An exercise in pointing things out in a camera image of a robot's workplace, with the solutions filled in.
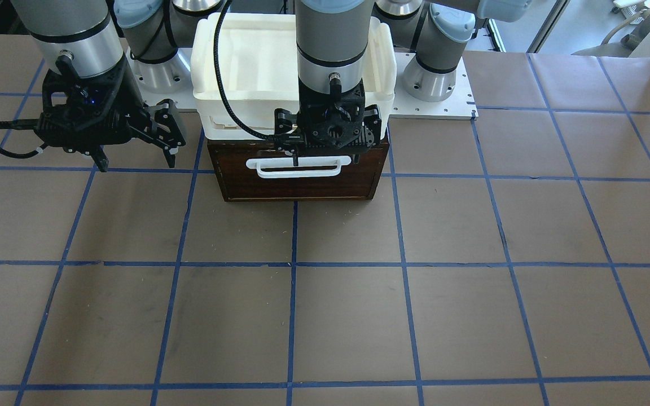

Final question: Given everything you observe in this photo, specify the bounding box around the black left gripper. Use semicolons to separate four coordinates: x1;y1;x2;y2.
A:
274;80;383;167

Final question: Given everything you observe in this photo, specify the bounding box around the light wooden drawer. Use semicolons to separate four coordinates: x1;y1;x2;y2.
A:
207;137;390;201

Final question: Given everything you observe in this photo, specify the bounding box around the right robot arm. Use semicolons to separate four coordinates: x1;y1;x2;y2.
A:
11;1;186;172

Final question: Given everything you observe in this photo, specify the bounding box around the white plastic tray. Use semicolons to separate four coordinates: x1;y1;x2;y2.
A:
191;13;397;140

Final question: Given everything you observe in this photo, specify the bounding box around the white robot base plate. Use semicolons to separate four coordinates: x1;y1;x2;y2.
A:
129;48;477;119

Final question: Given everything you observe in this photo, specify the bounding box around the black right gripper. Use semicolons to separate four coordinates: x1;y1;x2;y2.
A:
34;54;186;173

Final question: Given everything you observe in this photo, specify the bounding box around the black braided cable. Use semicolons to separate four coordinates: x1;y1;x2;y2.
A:
212;0;297;142

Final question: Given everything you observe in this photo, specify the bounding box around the white drawer handle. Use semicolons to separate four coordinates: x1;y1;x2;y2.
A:
245;155;353;179

